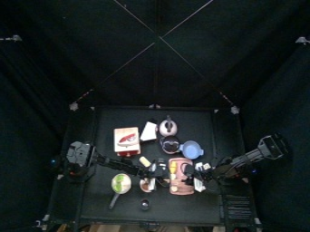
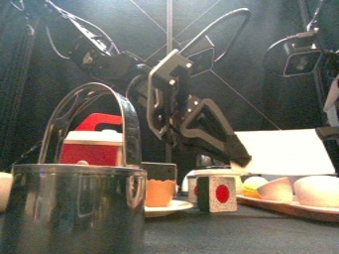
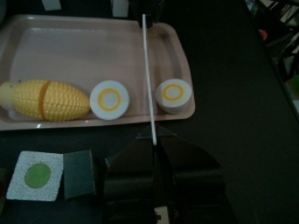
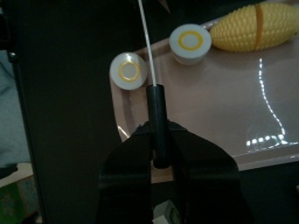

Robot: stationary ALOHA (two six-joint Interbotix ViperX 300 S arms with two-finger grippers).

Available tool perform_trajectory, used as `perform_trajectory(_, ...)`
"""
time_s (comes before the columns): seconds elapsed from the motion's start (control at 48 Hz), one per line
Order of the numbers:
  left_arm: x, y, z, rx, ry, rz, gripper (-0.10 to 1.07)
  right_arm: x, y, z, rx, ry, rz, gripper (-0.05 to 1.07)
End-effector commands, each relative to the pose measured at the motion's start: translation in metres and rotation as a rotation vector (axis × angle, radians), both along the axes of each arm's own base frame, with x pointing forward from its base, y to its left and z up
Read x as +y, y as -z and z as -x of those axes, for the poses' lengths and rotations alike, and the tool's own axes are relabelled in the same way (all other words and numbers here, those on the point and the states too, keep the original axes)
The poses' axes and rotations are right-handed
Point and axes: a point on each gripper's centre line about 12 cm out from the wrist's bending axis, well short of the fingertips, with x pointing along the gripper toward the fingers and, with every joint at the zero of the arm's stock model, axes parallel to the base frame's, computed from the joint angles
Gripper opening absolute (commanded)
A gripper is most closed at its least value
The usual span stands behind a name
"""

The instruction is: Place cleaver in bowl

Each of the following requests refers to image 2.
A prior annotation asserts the white round object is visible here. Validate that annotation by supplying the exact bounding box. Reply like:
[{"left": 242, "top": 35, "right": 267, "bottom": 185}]
[{"left": 0, "top": 171, "right": 15, "bottom": 213}]

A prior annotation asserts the large white toy egg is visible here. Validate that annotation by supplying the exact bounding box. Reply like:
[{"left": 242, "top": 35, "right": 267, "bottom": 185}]
[{"left": 293, "top": 175, "right": 339, "bottom": 208}]

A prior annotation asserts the white paper sheet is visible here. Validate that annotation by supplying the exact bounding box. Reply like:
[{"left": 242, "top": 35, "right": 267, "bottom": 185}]
[{"left": 230, "top": 128, "right": 338, "bottom": 177}]

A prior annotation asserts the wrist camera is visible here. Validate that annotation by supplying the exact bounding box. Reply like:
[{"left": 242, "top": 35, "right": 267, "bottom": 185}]
[
  {"left": 281, "top": 31, "right": 325, "bottom": 79},
  {"left": 179, "top": 35, "right": 218, "bottom": 77}
]

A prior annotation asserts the red and white cooler box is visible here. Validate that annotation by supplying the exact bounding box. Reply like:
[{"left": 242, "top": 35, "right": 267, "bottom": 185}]
[{"left": 58, "top": 112, "right": 126, "bottom": 168}]

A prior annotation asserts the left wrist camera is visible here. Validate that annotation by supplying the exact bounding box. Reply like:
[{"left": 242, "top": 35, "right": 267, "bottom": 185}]
[{"left": 179, "top": 35, "right": 218, "bottom": 77}]

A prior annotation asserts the white cube with red dots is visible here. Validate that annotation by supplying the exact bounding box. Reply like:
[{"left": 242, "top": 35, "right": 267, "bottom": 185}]
[{"left": 187, "top": 175, "right": 241, "bottom": 214}]

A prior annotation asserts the black cable loop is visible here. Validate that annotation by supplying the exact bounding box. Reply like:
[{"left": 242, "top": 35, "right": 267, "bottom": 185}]
[{"left": 181, "top": 7, "right": 253, "bottom": 64}]

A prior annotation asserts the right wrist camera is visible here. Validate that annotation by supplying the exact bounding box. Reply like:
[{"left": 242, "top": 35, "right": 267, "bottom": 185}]
[{"left": 281, "top": 31, "right": 325, "bottom": 79}]

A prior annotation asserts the small white plate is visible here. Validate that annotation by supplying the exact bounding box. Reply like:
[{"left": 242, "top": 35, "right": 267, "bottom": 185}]
[{"left": 143, "top": 198, "right": 197, "bottom": 219}]

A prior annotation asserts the vertical metal frame pole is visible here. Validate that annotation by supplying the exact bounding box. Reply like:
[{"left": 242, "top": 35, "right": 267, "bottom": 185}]
[{"left": 166, "top": 0, "right": 175, "bottom": 164}]

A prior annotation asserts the plate of eggs and bread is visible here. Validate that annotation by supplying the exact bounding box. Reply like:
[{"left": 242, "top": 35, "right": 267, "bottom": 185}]
[{"left": 235, "top": 193, "right": 339, "bottom": 223}]

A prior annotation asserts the orange eggshell cup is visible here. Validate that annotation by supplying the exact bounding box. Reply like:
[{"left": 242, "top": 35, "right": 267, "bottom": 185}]
[{"left": 145, "top": 178, "right": 179, "bottom": 208}]

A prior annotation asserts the white eggshell half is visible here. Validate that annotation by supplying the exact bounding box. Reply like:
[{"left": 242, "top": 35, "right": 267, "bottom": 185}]
[{"left": 255, "top": 176, "right": 295, "bottom": 203}]

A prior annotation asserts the steel bucket with handle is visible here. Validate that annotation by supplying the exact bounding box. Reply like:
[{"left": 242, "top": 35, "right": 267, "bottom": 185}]
[{"left": 0, "top": 81, "right": 150, "bottom": 254}]

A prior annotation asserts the black box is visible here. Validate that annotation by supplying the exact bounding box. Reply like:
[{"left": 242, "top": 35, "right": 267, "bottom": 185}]
[{"left": 141, "top": 161, "right": 179, "bottom": 187}]

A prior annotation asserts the toy egg with yolk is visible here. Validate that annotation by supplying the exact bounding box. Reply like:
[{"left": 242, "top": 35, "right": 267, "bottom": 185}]
[{"left": 242, "top": 176, "right": 270, "bottom": 200}]

